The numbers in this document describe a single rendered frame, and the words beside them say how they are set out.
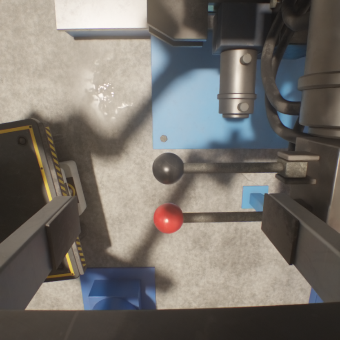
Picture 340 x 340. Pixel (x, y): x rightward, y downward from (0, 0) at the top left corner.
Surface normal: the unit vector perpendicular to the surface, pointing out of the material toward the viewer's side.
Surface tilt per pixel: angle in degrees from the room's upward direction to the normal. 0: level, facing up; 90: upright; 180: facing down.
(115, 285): 90
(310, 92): 86
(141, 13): 0
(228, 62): 49
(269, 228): 90
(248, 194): 0
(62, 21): 0
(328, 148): 90
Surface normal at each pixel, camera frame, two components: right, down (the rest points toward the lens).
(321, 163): -1.00, 0.01
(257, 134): 0.03, 0.25
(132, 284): 0.00, -0.97
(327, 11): -0.94, 0.09
